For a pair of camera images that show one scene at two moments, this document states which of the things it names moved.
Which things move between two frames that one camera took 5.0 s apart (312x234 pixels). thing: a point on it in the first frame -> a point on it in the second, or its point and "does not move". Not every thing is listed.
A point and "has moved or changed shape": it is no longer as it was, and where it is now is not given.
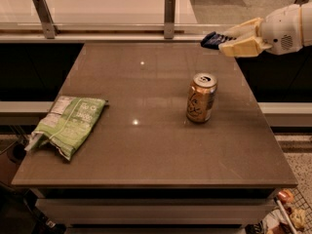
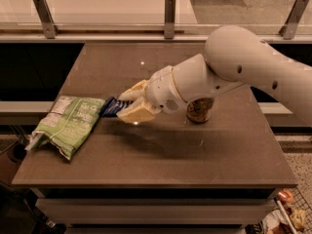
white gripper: (280, 29) -> (161, 89)
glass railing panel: (143, 5) does not move
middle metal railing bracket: (169, 16) does not move
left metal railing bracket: (46, 19) does not move
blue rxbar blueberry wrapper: (214, 40) has moved or changed shape
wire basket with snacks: (290, 214) does not move
